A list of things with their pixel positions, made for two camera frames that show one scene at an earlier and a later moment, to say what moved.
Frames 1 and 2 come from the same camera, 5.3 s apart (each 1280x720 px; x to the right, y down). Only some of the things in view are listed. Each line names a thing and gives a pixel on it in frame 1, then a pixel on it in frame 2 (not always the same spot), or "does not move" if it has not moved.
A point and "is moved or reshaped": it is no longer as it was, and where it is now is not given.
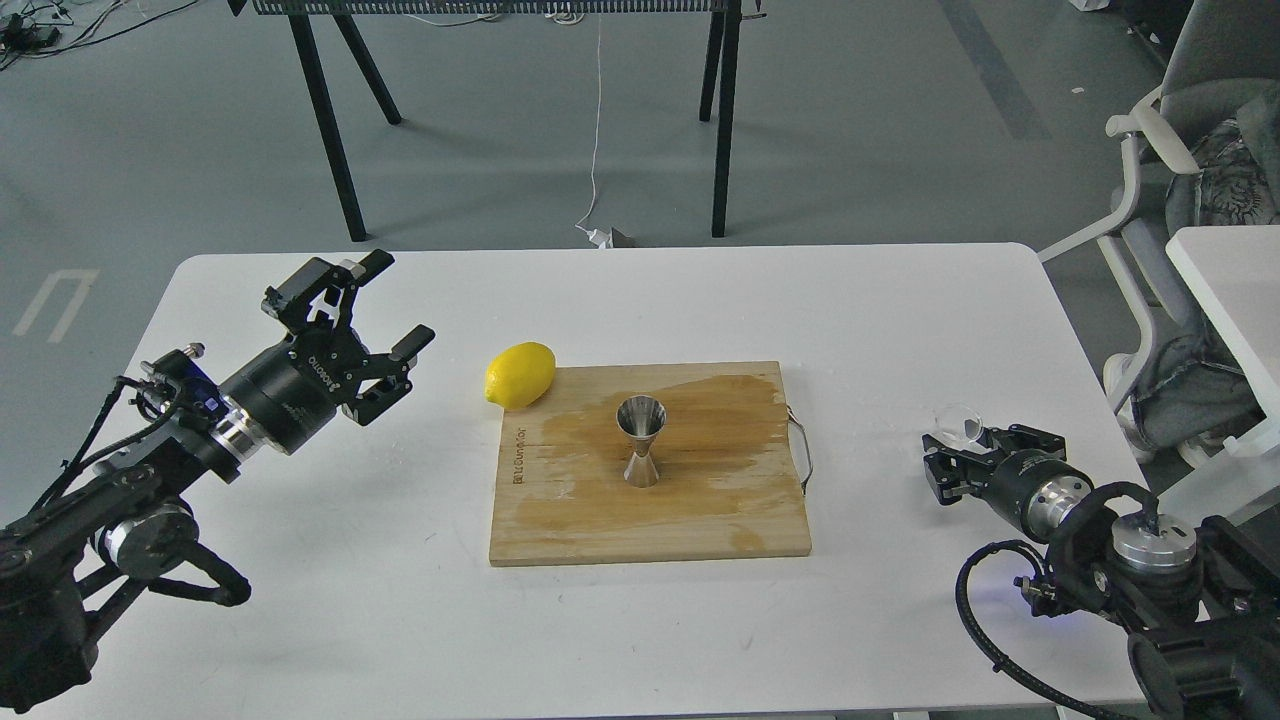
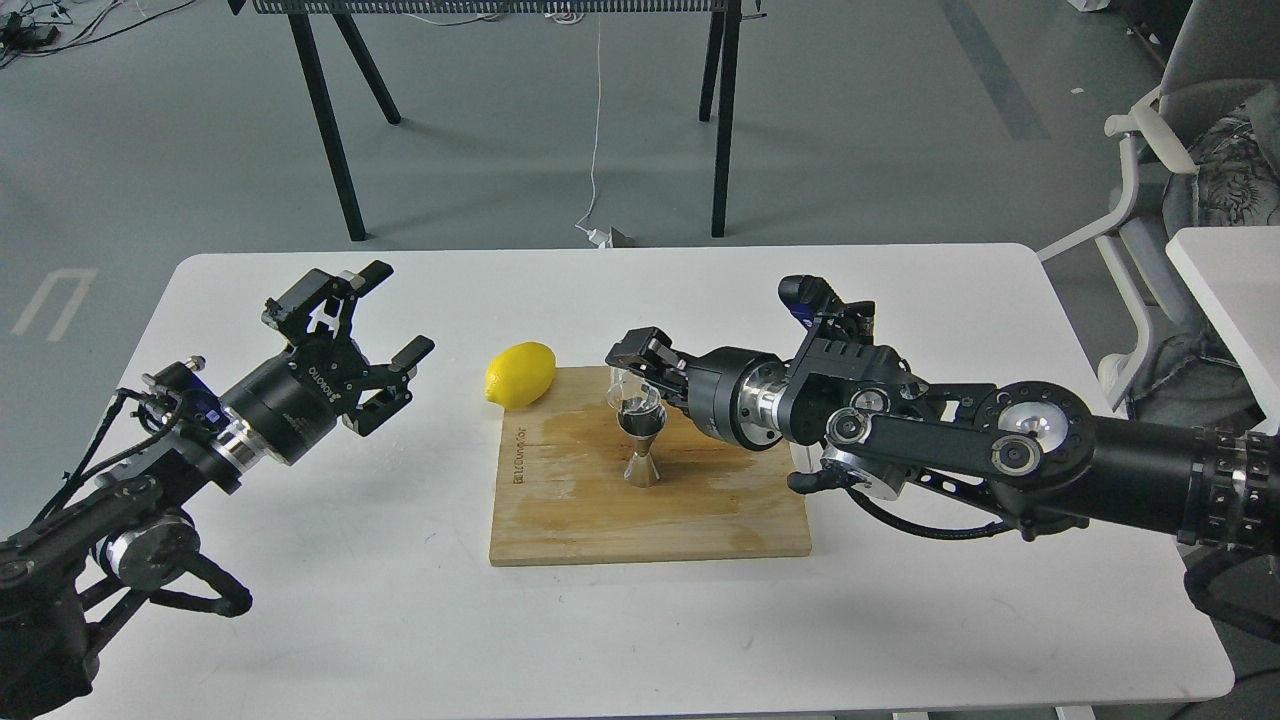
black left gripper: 291,394 does not move
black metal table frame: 723,59 does not move
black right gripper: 1035,487 → 739,395
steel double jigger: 641,418 does not move
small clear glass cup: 956,422 is moved or reshaped
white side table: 1234,273 does not move
